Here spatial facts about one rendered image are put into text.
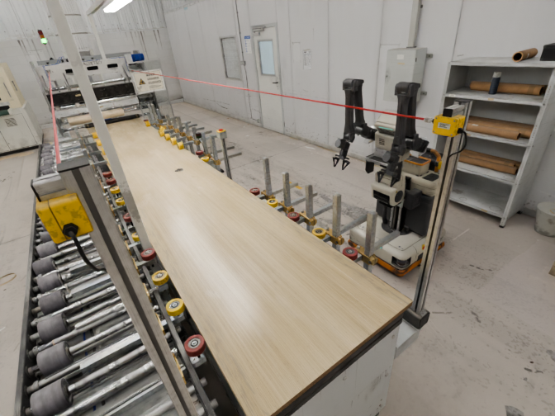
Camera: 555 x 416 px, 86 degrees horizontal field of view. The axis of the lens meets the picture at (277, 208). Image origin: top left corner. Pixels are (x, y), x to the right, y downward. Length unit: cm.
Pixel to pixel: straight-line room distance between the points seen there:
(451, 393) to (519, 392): 38
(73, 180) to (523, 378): 252
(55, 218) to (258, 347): 94
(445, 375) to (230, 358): 153
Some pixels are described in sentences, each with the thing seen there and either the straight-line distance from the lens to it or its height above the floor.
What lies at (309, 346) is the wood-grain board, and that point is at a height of 90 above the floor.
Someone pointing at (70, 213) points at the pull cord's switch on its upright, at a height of 175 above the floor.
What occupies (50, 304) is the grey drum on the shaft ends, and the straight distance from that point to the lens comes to 201.
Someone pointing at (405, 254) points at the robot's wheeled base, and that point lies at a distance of 272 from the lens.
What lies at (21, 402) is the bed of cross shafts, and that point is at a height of 84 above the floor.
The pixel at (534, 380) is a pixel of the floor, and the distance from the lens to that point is 260.
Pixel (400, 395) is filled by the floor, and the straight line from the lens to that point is 225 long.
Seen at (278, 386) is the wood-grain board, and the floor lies 90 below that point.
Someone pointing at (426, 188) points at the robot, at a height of 76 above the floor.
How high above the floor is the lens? 194
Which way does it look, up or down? 30 degrees down
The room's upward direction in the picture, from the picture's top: 6 degrees counter-clockwise
